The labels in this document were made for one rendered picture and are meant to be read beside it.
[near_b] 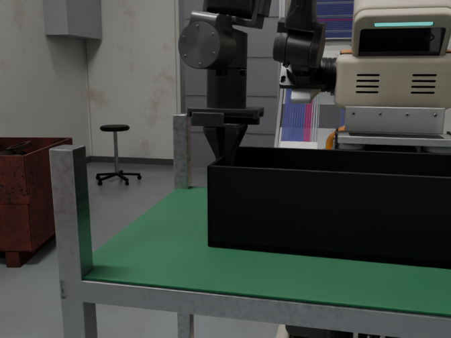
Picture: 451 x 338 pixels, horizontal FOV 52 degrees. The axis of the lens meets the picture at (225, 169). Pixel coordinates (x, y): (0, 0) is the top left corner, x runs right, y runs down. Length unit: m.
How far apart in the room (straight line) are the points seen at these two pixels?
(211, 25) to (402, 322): 0.39
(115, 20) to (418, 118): 5.31
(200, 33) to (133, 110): 5.53
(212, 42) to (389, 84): 0.66
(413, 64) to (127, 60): 5.16
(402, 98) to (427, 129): 0.09
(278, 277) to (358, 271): 0.10
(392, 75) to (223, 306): 0.79
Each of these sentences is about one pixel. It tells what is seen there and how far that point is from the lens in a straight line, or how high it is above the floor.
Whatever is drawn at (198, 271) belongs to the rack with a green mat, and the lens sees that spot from 0.56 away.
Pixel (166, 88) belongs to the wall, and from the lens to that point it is 5.92.
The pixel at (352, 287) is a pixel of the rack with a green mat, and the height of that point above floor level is 0.95.
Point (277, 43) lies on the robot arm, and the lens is 1.07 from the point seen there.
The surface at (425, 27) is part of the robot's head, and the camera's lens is 1.13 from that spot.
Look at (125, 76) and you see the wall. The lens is 6.12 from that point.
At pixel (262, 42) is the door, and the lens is 5.59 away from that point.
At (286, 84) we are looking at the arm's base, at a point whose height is 1.15.
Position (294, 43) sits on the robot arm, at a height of 1.24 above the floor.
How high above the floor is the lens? 1.18
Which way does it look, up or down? 12 degrees down
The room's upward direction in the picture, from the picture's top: straight up
